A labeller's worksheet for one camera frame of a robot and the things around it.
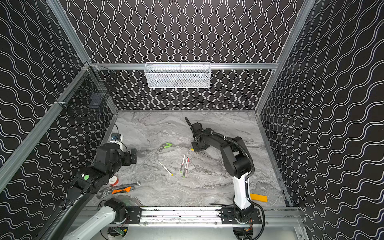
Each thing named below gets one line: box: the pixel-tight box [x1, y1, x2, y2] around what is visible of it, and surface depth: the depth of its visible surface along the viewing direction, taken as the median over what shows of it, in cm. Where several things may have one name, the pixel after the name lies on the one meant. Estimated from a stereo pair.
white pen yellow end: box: [158, 161, 174, 176], surface depth 91 cm
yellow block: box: [250, 193, 268, 203], surface depth 82 cm
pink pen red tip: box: [186, 158, 191, 175], surface depth 94 cm
